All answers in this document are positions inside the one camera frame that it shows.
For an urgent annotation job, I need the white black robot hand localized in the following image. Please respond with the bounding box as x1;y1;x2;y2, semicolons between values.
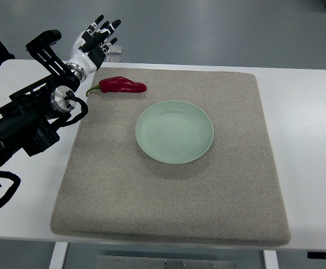
66;15;121;82

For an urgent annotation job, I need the red pepper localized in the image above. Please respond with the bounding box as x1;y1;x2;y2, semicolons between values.
85;76;147;97

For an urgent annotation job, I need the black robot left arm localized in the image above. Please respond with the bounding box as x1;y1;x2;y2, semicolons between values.
0;30;88;166

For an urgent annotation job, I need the light green plate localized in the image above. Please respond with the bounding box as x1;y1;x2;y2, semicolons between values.
135;100;214;164

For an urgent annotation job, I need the beige felt mat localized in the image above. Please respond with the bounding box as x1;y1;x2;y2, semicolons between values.
50;67;291;247

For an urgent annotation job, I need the white table leg left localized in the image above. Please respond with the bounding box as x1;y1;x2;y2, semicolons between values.
48;242;68;269

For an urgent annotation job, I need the white table leg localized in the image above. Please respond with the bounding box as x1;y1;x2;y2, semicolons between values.
263;250;279;269
48;242;68;269

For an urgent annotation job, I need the white table leg right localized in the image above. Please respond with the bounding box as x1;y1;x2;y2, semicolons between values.
263;250;279;269

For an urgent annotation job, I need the black table control panel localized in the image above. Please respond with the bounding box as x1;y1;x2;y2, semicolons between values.
307;252;326;259

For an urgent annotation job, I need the black sleeved cable loop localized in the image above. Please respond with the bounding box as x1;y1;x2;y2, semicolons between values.
0;168;21;212

